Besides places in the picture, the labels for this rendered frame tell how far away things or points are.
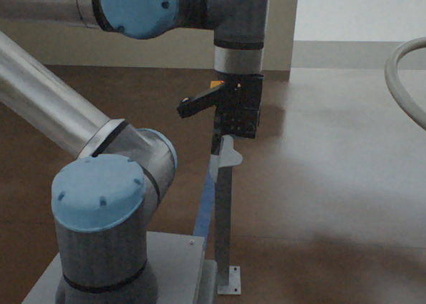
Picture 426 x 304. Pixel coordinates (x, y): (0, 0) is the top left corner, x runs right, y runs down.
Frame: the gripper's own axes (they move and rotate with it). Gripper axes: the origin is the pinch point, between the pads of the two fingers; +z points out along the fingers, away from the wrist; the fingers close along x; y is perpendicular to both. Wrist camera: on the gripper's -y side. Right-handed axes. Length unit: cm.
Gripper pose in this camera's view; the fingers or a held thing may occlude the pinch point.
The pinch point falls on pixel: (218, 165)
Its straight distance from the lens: 76.0
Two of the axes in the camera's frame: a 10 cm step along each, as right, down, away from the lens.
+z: -0.5, 8.9, 4.5
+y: 9.7, 1.4, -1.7
